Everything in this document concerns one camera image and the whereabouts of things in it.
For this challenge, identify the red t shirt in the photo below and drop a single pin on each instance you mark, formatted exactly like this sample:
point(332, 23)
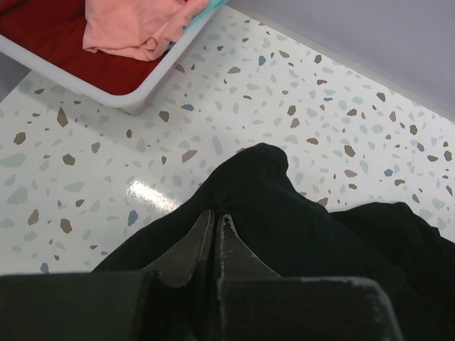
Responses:
point(53, 30)

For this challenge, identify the black t shirt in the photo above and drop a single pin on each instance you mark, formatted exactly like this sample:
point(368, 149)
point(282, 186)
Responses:
point(294, 236)

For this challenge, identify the salmon pink t shirt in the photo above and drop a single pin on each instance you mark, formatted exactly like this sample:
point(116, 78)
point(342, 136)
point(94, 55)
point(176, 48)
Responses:
point(142, 30)

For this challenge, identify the teal t shirt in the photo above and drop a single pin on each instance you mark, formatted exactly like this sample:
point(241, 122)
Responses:
point(196, 24)

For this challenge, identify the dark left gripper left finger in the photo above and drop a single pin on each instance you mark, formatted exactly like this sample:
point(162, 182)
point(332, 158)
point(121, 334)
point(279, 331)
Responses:
point(170, 299)

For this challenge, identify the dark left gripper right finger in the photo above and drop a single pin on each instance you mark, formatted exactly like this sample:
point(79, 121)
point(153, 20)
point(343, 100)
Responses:
point(255, 303)

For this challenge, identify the white plastic laundry basket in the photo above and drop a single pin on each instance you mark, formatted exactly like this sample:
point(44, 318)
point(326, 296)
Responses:
point(131, 103)

